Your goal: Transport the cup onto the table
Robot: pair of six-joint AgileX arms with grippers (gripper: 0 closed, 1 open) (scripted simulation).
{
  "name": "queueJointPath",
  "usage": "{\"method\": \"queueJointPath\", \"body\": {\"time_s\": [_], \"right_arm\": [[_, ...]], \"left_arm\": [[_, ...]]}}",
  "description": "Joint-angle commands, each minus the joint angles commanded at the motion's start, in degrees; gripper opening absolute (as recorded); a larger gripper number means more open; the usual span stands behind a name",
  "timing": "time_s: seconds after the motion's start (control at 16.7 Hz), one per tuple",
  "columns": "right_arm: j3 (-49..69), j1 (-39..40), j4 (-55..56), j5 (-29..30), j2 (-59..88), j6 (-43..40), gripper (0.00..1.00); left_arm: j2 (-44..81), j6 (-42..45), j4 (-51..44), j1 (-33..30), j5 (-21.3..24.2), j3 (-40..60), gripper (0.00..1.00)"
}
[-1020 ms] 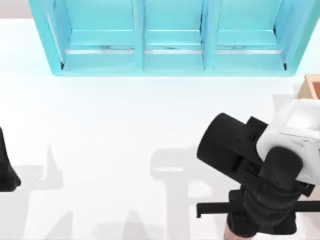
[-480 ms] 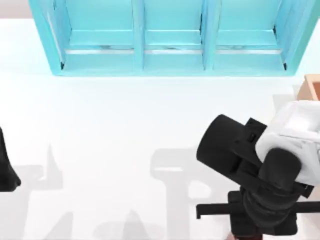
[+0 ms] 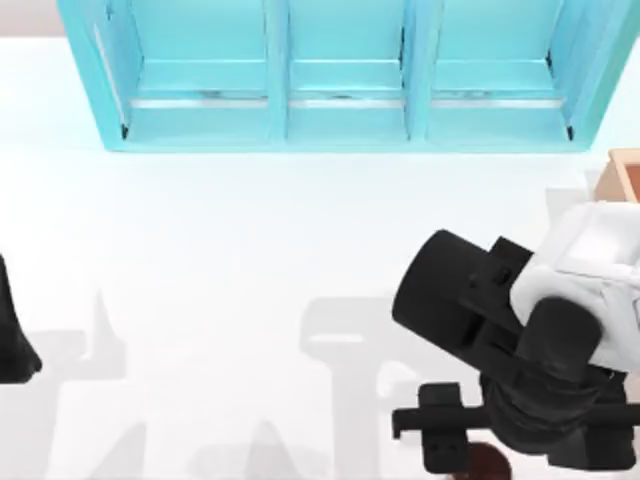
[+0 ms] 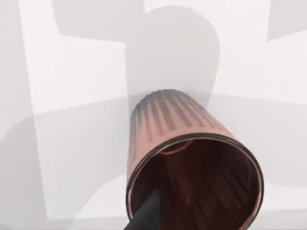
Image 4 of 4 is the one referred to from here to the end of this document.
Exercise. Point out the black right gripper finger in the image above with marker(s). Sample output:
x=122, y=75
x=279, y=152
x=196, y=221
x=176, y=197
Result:
x=147, y=213

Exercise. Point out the copper ribbed cup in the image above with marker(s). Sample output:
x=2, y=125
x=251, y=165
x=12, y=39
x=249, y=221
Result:
x=182, y=134

